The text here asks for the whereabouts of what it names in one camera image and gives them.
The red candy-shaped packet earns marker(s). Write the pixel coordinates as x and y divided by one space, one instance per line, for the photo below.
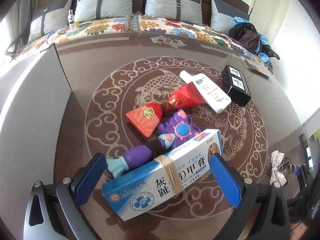
147 118

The small white lotion bottle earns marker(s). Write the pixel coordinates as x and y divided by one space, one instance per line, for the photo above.
71 19

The purple butterfly toy wand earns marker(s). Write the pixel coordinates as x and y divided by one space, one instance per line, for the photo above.
172 133

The clear plastic packet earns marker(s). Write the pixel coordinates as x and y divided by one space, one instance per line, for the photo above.
255 67

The rhinestone bow hair clip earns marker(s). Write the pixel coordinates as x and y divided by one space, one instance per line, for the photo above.
276 175

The floral bed cover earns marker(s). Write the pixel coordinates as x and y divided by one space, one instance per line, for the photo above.
139 23

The black soap box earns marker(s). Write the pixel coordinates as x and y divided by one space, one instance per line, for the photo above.
235 86

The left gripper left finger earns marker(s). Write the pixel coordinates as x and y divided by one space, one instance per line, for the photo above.
53 210

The grey pillow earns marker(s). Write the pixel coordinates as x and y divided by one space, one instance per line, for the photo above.
223 14
49 18
189 11
87 10

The grey white storage box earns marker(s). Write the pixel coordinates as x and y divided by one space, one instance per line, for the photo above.
35 95

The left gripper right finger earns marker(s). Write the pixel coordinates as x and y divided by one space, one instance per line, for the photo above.
272 220

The white sunscreen bottle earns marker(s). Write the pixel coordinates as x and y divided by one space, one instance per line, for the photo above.
213 95

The clear plastic claw clip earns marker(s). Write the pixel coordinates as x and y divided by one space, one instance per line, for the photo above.
288 167

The grey curtain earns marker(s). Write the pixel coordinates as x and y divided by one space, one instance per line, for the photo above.
18 20

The blue white medicine box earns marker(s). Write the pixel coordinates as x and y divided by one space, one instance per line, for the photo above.
148 186

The grey pillow far left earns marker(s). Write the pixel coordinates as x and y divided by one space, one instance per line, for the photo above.
49 18

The grey pillow far right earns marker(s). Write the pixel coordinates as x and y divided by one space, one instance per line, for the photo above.
223 14

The dark clothes and bag pile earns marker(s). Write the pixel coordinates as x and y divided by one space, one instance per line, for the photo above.
256 43

